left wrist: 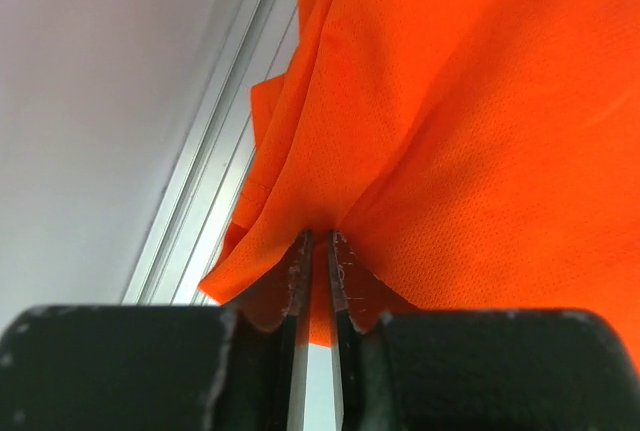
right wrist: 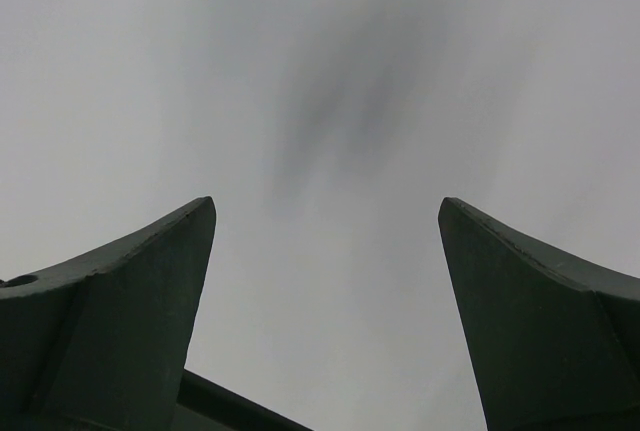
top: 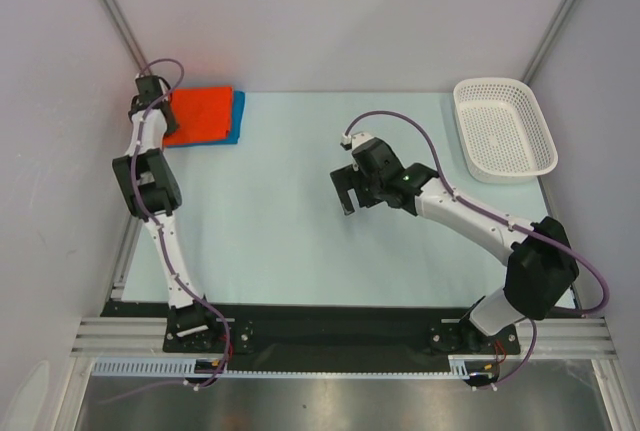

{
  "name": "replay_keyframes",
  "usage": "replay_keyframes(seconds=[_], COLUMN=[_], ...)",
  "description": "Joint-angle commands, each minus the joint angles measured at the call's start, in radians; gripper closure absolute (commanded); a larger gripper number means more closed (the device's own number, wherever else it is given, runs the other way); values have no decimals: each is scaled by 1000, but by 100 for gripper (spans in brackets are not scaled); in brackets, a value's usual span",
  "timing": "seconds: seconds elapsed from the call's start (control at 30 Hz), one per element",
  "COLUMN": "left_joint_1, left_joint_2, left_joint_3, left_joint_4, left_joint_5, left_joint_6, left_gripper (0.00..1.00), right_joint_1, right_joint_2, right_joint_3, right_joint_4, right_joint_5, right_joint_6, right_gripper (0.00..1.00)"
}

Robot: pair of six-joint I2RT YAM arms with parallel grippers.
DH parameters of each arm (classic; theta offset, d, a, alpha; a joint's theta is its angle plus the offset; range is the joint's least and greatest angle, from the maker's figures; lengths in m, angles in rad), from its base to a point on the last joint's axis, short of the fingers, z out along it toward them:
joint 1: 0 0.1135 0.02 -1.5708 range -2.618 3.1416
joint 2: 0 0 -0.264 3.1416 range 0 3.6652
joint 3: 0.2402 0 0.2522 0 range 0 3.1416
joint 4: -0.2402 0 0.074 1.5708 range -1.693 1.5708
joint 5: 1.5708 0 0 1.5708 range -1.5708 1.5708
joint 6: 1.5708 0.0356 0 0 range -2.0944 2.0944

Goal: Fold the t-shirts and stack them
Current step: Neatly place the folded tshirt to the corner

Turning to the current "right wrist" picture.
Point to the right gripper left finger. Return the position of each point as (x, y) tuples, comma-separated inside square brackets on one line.
[(99, 342)]

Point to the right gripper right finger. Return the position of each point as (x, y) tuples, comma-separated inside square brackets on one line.
[(553, 338)]

